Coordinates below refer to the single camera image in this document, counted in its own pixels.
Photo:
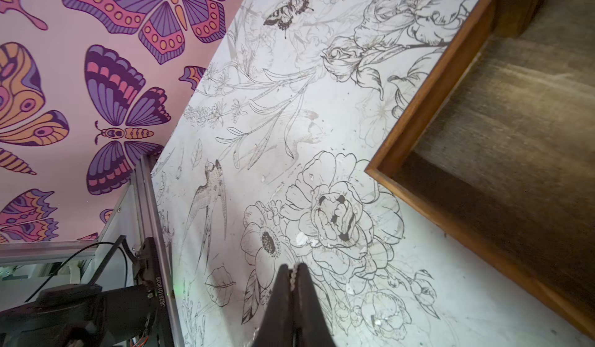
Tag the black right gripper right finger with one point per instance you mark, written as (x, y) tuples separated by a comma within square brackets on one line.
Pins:
[(309, 324)]

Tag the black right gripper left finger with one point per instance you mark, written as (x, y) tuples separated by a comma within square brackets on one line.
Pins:
[(276, 329)]

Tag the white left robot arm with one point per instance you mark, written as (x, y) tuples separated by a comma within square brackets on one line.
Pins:
[(84, 314)]

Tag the wooden jewelry display stand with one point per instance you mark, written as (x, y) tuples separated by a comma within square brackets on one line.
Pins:
[(497, 148)]

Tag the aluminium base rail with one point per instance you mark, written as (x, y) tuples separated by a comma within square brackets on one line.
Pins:
[(109, 257)]

